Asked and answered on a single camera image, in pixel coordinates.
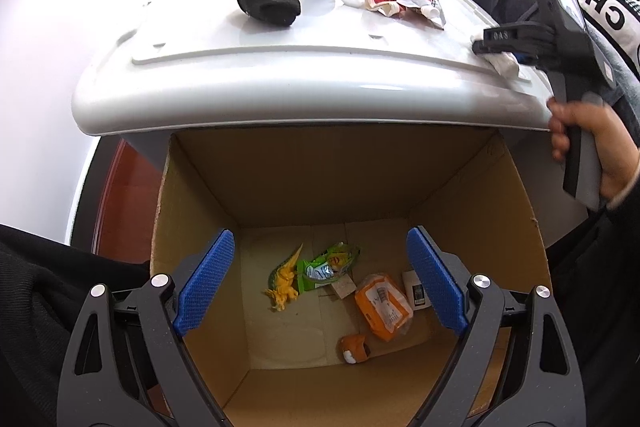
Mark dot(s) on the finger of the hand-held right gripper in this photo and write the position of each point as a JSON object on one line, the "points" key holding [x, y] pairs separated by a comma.
{"points": [[527, 57], [510, 38]]}

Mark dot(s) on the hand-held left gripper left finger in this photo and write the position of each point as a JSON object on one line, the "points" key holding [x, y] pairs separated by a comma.
{"points": [[205, 287]]}

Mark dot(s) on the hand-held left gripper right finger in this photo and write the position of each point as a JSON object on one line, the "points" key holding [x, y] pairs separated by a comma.
{"points": [[435, 279]]}

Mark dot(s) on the white tissue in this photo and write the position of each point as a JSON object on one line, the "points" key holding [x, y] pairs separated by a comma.
{"points": [[505, 66]]}

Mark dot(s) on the orange packet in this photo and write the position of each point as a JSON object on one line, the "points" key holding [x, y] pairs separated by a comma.
{"points": [[384, 307]]}

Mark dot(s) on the orange dinosaur toy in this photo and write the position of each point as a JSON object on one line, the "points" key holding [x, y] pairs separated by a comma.
{"points": [[284, 282]]}

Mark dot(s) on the wooden block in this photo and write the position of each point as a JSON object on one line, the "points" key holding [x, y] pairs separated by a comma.
{"points": [[344, 288]]}

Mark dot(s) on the green snack wrapper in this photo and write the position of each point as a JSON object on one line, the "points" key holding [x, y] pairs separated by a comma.
{"points": [[330, 264]]}

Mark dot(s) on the orange plush sock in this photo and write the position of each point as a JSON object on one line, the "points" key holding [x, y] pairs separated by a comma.
{"points": [[355, 349]]}

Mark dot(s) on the brown cardboard box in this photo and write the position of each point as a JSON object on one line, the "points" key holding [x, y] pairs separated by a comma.
{"points": [[325, 177]]}

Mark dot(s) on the person's right hand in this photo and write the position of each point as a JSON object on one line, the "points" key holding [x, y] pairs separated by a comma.
{"points": [[612, 142]]}

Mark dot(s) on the black garment with white letters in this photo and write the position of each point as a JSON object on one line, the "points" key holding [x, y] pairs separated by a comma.
{"points": [[607, 9]]}

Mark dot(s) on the printed foil wrapper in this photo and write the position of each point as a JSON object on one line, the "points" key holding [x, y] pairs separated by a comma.
{"points": [[425, 2]]}

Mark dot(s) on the person's dark clothing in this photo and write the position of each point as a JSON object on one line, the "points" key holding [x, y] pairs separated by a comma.
{"points": [[35, 307]]}

